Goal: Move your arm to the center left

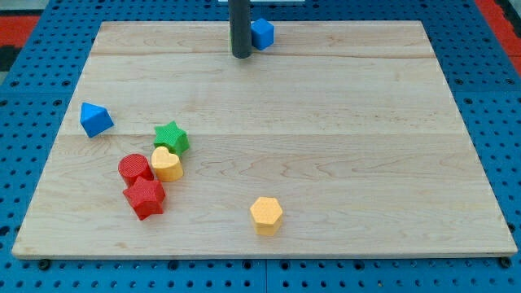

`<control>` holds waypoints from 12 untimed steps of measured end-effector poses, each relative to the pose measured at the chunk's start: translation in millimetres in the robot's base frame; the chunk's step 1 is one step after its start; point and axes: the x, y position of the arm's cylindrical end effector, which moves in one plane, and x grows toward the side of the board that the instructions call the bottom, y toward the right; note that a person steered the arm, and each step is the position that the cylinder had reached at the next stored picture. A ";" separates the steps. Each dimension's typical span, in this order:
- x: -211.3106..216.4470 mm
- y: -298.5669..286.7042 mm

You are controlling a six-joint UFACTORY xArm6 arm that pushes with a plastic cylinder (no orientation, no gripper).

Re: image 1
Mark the yellow hexagon block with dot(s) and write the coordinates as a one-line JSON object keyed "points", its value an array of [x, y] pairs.
{"points": [[266, 214]]}

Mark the light wooden board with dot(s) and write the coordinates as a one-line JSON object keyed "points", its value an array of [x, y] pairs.
{"points": [[350, 125]]}

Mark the green star block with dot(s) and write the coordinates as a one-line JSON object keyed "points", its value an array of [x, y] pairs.
{"points": [[171, 137]]}

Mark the yellow heart block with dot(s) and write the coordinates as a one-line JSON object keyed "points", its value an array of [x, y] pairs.
{"points": [[167, 166]]}

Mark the blue cube block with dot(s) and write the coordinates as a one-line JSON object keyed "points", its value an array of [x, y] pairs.
{"points": [[262, 34]]}

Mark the red star block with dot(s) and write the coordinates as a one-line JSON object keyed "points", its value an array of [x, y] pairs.
{"points": [[145, 197]]}

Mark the red cylinder block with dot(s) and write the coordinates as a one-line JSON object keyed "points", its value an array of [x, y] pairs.
{"points": [[133, 166]]}

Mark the blue triangular prism block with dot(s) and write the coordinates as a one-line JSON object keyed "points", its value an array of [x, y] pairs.
{"points": [[95, 119]]}

